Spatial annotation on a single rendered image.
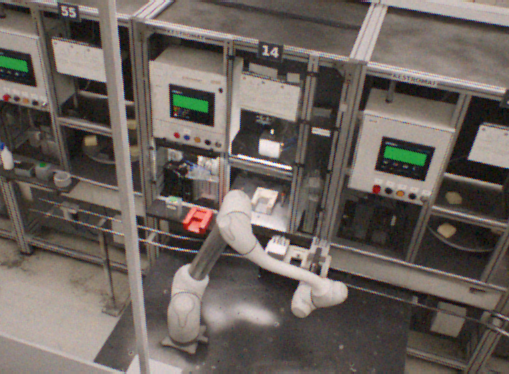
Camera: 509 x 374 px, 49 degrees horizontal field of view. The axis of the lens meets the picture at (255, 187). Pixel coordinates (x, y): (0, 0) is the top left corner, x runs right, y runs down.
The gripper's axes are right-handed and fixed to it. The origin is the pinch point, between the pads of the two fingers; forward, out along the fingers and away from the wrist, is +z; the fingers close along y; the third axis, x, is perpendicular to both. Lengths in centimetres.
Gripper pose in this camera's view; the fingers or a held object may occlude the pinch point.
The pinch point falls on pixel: (317, 255)
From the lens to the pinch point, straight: 307.6
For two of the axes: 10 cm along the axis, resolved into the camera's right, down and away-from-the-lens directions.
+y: 0.6, -7.6, -6.4
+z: 3.0, -6.0, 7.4
